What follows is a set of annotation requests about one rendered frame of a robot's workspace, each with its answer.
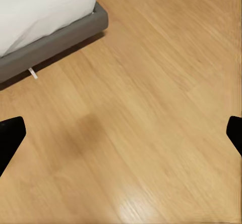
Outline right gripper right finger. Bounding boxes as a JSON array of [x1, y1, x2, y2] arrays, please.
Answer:
[[226, 116, 242, 156]]

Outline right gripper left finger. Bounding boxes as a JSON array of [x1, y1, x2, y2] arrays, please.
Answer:
[[0, 116, 26, 177]]

